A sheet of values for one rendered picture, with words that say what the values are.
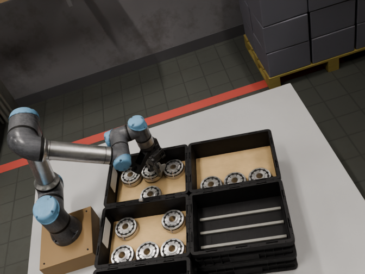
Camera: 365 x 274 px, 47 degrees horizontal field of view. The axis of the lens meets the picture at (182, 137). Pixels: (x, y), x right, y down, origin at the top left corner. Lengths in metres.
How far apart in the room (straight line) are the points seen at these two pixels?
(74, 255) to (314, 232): 1.07
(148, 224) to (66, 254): 0.41
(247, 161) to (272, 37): 1.53
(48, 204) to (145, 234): 0.45
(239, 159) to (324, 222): 0.47
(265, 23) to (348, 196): 1.65
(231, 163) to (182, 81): 2.05
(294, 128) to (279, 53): 1.24
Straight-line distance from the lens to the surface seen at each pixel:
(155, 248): 1.83
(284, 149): 2.23
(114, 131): 1.86
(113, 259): 1.88
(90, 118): 4.02
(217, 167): 2.04
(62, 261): 2.08
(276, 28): 3.34
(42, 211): 1.98
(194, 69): 4.09
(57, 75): 4.38
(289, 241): 1.66
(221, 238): 1.82
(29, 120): 1.77
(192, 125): 2.47
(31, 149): 1.69
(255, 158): 2.04
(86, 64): 4.31
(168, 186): 2.04
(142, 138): 1.86
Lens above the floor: 2.37
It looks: 43 degrees down
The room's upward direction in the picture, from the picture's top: 20 degrees counter-clockwise
